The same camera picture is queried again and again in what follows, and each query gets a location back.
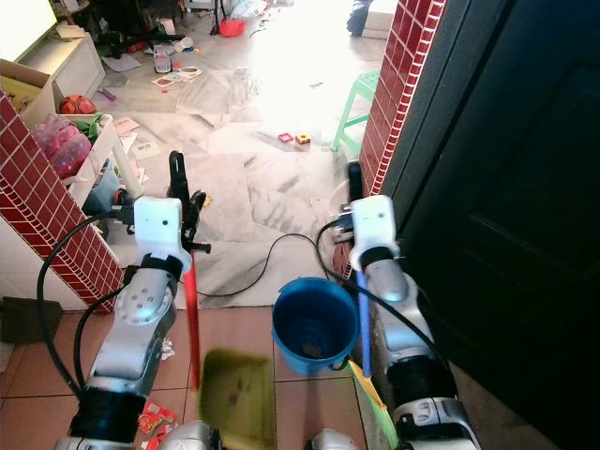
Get brown cardboard box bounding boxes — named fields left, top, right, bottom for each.
left=0, top=58, right=57, bottom=128

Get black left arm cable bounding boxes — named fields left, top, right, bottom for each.
left=37, top=212, right=137, bottom=399

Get red plastic basin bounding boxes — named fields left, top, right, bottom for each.
left=218, top=18, right=246, bottom=38

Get blue-poled green bristle broom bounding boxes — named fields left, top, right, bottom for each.
left=345, top=161, right=402, bottom=450

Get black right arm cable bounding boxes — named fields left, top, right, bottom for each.
left=317, top=216, right=460, bottom=376

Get white low cabinet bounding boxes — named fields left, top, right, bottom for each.
left=23, top=33, right=106, bottom=99

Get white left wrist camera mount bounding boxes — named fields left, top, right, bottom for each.
left=132, top=196, right=194, bottom=275

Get blue toy with black wheel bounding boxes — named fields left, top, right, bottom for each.
left=98, top=183, right=137, bottom=218

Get orange basketball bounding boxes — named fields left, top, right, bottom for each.
left=59, top=93, right=98, bottom=115

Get white paper sheet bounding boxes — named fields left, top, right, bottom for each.
left=127, top=139, right=163, bottom=160

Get thin black floor cable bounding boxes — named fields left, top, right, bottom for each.
left=202, top=233, right=329, bottom=301

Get green plastic stool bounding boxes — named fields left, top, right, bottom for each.
left=330, top=67, right=382, bottom=157

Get white plastic basin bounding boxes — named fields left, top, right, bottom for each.
left=326, top=178, right=353, bottom=231

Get dark panelled door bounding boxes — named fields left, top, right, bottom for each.
left=377, top=0, right=600, bottom=450

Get pink bag of toys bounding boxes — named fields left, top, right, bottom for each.
left=37, top=116, right=95, bottom=181

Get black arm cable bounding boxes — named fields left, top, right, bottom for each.
left=37, top=212, right=137, bottom=399
left=317, top=216, right=460, bottom=376

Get white storage rack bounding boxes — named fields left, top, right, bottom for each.
left=70, top=113, right=146, bottom=215

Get red wrappers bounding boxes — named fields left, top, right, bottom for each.
left=137, top=402, right=180, bottom=438

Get olive dustpan with red pole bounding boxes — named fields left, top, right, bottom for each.
left=167, top=150, right=279, bottom=450

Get dark grey floor mat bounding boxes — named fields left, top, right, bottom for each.
left=0, top=296, right=63, bottom=346

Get blue plastic bucket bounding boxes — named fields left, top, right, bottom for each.
left=271, top=276, right=360, bottom=378

